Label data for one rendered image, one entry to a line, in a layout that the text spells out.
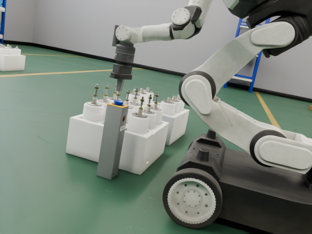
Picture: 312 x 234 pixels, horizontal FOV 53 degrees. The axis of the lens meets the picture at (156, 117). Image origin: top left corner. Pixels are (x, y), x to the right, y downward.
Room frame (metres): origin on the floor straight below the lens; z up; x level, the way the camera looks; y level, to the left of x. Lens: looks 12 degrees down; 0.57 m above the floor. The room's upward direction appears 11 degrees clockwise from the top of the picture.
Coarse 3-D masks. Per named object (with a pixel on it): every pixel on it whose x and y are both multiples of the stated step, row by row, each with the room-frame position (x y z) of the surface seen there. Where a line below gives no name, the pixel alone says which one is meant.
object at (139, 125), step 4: (132, 116) 1.39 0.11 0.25; (128, 120) 1.42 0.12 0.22; (132, 120) 1.39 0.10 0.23; (136, 120) 1.38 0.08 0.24; (140, 120) 1.38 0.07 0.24; (144, 120) 1.39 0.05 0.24; (148, 120) 1.41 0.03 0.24; (128, 124) 1.41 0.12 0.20; (132, 124) 1.38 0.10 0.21; (136, 124) 1.38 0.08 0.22; (140, 124) 1.38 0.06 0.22; (144, 124) 1.39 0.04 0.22; (128, 128) 1.40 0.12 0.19; (132, 128) 1.38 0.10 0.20; (136, 128) 1.38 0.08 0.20; (140, 128) 1.38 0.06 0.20; (144, 128) 1.39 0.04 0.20; (136, 132) 1.38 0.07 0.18; (140, 132) 1.38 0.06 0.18; (144, 132) 1.40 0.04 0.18
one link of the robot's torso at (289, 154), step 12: (288, 132) 1.26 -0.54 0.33; (264, 144) 1.11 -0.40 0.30; (276, 144) 1.10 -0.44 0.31; (288, 144) 1.09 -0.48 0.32; (300, 144) 1.09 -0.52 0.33; (264, 156) 1.10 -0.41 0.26; (276, 156) 1.10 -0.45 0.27; (288, 156) 1.09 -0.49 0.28; (300, 156) 1.08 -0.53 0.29; (288, 168) 1.09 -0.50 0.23; (300, 168) 1.08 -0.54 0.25
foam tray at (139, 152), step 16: (80, 128) 1.42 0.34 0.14; (96, 128) 1.40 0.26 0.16; (160, 128) 1.54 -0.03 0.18; (80, 144) 1.41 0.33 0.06; (96, 144) 1.39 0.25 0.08; (128, 144) 1.35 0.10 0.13; (144, 144) 1.33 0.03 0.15; (160, 144) 1.60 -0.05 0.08; (96, 160) 1.39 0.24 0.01; (128, 160) 1.35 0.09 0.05; (144, 160) 1.36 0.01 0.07
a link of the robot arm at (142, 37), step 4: (136, 28) 1.48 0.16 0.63; (140, 28) 1.48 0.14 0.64; (144, 28) 1.41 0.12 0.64; (140, 32) 1.48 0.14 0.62; (144, 32) 1.40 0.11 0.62; (140, 36) 1.48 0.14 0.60; (144, 36) 1.40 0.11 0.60; (140, 40) 1.48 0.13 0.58; (144, 40) 1.42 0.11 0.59; (148, 40) 1.42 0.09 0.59
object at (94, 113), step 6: (84, 108) 1.45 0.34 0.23; (90, 108) 1.44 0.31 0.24; (96, 108) 1.44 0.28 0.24; (102, 108) 1.47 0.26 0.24; (84, 114) 1.45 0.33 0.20; (90, 114) 1.44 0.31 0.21; (96, 114) 1.45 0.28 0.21; (102, 114) 1.48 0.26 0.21; (90, 120) 1.44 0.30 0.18; (96, 120) 1.45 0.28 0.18
